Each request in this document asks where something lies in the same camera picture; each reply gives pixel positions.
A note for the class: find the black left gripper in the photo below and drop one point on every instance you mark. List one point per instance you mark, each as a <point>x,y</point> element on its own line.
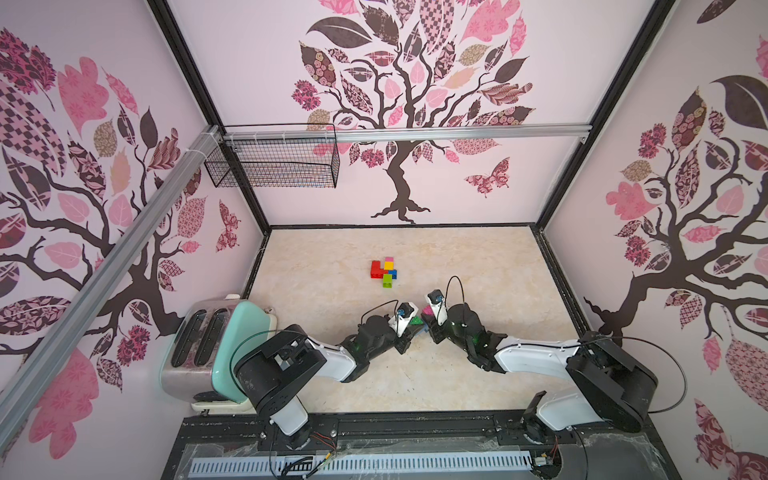
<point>405,341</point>

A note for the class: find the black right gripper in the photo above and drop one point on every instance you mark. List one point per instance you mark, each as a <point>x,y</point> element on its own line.
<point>436,324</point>

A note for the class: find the long red lego brick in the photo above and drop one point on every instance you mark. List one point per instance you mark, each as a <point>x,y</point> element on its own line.
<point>376,271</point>

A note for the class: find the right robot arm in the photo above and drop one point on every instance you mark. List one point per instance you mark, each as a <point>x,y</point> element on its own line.
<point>607,384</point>

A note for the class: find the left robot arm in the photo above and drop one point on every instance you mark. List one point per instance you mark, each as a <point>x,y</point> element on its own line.
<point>272,374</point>

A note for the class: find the mint green toaster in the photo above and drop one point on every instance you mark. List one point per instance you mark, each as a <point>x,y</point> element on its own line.
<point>213,336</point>

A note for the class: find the white slotted cable duct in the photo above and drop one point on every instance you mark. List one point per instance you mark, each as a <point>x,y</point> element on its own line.
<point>355,465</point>

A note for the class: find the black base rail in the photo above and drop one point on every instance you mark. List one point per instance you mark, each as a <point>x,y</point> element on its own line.
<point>593,451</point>

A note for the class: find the aluminium frame bar back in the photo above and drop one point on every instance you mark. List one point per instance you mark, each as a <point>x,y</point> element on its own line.
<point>408,133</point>

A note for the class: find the aluminium frame bar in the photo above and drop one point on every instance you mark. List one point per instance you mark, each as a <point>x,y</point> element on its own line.
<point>408,133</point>
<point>36,374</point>

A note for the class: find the black wire basket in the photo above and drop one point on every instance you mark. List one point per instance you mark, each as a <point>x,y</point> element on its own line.
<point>276,155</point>

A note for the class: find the aluminium frame bar left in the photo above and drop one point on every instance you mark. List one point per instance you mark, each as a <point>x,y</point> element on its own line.
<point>36,374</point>

